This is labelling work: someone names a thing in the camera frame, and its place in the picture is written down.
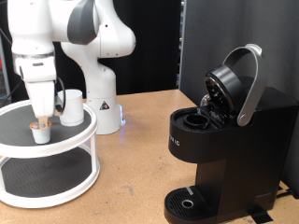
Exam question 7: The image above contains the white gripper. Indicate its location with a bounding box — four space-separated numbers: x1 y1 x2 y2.
24 78 58 129

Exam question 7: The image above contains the white orange-rimmed coffee pod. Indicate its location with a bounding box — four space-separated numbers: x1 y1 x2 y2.
29 120 52 145

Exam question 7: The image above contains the black Keurig coffee machine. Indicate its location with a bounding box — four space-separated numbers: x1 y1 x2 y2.
164 76 299 224

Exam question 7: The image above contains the white two-tier turntable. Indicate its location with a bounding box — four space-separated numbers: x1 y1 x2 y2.
0 98 101 209

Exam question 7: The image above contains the grey metal rack upright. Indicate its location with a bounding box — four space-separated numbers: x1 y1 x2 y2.
0 34 12 104

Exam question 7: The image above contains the black tape patch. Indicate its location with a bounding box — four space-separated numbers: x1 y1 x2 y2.
248 204 275 224

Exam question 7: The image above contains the black camera cable on arm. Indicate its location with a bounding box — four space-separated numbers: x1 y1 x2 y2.
55 77 67 114

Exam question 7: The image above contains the white mug with green-marked handle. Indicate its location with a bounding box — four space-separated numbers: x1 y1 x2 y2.
57 89 85 127

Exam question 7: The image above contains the aluminium frame profile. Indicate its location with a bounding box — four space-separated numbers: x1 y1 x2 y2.
178 0 188 91

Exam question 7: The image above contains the silver metal ring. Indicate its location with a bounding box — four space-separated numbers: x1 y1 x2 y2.
181 199 194 210

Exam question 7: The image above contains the black power cable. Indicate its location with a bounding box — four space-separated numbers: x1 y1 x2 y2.
275 186 295 201

